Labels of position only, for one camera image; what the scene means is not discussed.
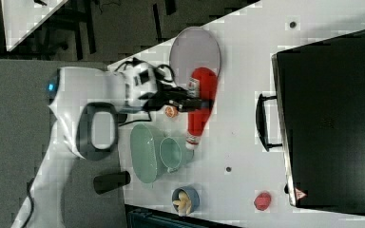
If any green oval strainer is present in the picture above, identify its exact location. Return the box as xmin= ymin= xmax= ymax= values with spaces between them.
xmin=130 ymin=123 xmax=166 ymax=184

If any grey cylindrical cup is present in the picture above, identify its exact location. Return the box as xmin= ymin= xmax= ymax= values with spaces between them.
xmin=93 ymin=171 xmax=131 ymax=195

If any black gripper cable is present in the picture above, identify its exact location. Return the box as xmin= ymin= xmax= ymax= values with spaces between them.
xmin=113 ymin=56 xmax=177 ymax=127

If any orange slice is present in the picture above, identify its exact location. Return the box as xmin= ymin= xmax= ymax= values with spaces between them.
xmin=164 ymin=106 xmax=179 ymax=118

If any grey round plate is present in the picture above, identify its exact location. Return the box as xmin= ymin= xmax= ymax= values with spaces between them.
xmin=169 ymin=27 xmax=221 ymax=87

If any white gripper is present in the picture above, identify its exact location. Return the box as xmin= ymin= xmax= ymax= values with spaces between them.
xmin=122 ymin=61 xmax=213 ymax=112

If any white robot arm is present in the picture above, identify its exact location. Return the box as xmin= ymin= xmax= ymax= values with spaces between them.
xmin=10 ymin=58 xmax=213 ymax=228

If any peeled banana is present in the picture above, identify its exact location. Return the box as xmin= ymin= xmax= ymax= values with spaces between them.
xmin=172 ymin=191 xmax=192 ymax=217

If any red ketchup bottle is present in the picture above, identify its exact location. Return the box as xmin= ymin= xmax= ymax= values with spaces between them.
xmin=185 ymin=67 xmax=218 ymax=150

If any green mug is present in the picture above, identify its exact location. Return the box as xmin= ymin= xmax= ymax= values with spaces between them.
xmin=160 ymin=137 xmax=194 ymax=173

